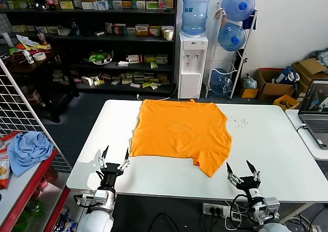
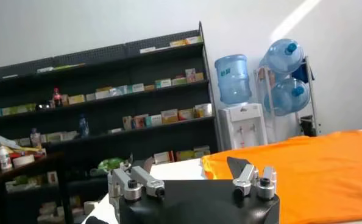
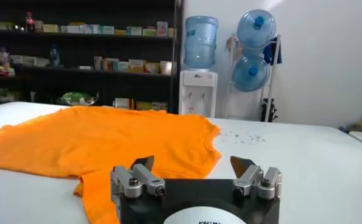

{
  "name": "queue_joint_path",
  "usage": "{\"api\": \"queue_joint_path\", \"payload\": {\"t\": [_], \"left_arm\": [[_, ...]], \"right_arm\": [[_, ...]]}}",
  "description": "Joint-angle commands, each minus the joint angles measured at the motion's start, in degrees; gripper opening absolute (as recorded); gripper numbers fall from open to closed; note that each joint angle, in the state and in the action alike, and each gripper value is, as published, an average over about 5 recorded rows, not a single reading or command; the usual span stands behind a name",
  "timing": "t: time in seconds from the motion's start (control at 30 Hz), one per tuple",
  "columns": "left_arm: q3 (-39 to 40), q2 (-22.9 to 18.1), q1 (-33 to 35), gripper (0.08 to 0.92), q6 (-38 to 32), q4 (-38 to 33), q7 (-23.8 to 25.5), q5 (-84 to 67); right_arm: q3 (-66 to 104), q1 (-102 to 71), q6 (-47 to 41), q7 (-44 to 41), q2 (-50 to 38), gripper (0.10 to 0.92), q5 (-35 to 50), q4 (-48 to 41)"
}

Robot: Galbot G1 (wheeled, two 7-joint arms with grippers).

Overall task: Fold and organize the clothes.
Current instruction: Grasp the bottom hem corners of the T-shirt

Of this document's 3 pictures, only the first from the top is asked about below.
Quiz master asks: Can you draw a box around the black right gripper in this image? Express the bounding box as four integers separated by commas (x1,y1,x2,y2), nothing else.
225,160,262,198

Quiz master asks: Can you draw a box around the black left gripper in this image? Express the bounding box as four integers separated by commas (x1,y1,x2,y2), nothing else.
96,145,131,191

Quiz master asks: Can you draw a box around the orange t-shirt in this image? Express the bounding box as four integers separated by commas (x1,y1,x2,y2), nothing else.
129,98,234,178

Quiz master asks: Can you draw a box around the pile of grey clothes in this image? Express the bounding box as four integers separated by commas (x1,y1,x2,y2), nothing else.
306,47,328,68

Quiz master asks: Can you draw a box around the large white table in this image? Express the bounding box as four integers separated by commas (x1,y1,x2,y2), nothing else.
66,99,328,204

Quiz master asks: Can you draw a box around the white power strip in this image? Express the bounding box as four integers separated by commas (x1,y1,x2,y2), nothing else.
202,203,233,219

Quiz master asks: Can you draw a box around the small white side table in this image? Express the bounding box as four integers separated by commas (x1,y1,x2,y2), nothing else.
284,108,328,161

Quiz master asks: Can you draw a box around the small yellow carton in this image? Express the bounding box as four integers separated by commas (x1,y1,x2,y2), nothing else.
241,87,259,99

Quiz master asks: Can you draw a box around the yellow plastic crate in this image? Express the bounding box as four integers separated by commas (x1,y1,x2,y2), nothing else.
273,94,300,111

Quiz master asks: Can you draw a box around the crumpled light blue cloth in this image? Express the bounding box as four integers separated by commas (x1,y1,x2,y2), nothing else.
7,131,54,178

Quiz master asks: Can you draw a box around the green plastic bottle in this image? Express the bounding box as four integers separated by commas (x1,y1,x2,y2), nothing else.
25,199,47,217

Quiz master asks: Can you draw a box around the red-edged grey shelf cart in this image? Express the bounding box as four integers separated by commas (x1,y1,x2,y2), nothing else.
0,149,71,232

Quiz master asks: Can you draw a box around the grey laptop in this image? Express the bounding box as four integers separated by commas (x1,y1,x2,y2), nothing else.
298,79,328,150

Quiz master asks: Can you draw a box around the open brown cardboard box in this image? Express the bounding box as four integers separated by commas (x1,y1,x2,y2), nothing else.
255,67,295,102

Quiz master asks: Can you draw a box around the tied clear plastic bag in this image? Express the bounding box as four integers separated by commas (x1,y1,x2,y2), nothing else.
242,74,258,89

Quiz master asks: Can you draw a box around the green white bowl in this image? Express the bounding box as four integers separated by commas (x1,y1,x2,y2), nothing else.
87,49,114,66

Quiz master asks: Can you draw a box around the white metal jug rack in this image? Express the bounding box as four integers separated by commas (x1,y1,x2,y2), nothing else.
204,2,259,101

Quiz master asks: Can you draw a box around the red snack packet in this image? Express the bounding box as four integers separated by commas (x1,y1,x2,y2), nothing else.
0,130,21,148

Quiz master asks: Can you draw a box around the blue shopping bag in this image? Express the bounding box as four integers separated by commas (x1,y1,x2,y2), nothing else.
272,66,300,85

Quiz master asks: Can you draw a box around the black folded tripod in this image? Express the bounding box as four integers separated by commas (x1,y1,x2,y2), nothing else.
237,56,249,89

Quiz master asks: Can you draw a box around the black shelving unit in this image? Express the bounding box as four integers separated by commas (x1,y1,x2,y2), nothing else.
0,0,178,97

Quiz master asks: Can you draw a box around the white water dispenser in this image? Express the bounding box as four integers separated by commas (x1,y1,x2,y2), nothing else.
177,31,209,100

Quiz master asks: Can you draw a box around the dark brown wooden table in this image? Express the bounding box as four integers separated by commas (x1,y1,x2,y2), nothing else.
0,44,80,124

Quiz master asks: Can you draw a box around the stacked brown cardboard box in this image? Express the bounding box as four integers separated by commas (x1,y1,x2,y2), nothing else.
292,58,328,99

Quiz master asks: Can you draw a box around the small white plastic bottle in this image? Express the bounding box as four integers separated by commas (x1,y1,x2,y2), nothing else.
23,49,35,64

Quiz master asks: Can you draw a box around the orange white medicine box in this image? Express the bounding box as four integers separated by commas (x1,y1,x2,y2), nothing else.
135,24,149,36

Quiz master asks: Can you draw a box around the blue drink bottle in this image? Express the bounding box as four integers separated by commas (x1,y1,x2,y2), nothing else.
70,18,80,37

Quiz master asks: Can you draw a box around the blue white medicine box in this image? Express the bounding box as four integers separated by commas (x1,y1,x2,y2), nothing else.
94,0,110,11

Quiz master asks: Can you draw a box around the white paper tube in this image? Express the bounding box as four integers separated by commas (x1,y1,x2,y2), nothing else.
1,32,13,48

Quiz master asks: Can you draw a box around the yellow green medicine box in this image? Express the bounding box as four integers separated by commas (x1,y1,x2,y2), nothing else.
59,0,75,10

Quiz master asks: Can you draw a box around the upright blue water jug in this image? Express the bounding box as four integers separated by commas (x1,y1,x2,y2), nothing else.
181,0,210,36

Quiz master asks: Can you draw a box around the shiny black helmet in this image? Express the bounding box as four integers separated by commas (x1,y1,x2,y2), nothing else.
34,0,48,11

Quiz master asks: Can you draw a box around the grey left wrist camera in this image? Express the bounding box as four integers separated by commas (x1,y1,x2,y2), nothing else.
94,190,110,205

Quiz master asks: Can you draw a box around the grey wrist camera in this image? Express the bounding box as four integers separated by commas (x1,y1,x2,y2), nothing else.
263,197,281,217
94,190,110,205

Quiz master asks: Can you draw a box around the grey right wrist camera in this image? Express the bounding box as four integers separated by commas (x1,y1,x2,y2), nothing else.
263,197,281,217

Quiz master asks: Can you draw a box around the black floor cable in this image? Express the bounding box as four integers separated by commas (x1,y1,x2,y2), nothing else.
151,212,180,232

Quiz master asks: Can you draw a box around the white floor cable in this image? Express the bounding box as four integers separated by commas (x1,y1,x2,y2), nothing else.
137,84,179,102

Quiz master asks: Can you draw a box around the white wire grid panel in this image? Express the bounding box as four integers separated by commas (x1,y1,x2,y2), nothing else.
0,57,72,173

